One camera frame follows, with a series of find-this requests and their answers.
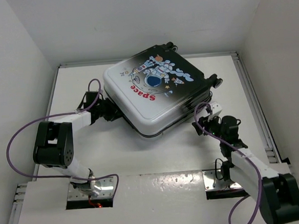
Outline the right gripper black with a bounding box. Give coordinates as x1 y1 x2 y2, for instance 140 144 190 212
191 111 225 145

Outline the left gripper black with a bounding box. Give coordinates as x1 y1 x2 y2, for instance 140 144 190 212
94 96 124 121

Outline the grey lined suitcase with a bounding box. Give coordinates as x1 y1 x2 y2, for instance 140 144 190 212
103 42 223 138

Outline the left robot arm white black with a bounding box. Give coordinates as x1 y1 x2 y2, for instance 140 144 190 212
33 91 123 193

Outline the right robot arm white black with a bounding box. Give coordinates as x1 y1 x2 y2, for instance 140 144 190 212
192 116 299 224

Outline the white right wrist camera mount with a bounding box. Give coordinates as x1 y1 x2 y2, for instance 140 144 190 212
206 102 222 121

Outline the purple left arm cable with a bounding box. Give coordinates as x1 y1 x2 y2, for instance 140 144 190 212
1 77 120 204

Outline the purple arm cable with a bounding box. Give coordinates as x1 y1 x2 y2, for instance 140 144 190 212
194 98 266 224
1 77 120 204

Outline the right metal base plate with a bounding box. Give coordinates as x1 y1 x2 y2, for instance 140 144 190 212
202 169 235 191

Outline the metal base plate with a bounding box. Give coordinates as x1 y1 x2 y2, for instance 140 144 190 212
202 169 235 191
67 177 114 201

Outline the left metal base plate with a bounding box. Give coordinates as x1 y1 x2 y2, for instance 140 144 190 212
67 177 114 201

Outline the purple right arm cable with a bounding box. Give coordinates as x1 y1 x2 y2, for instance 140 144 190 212
194 98 266 224

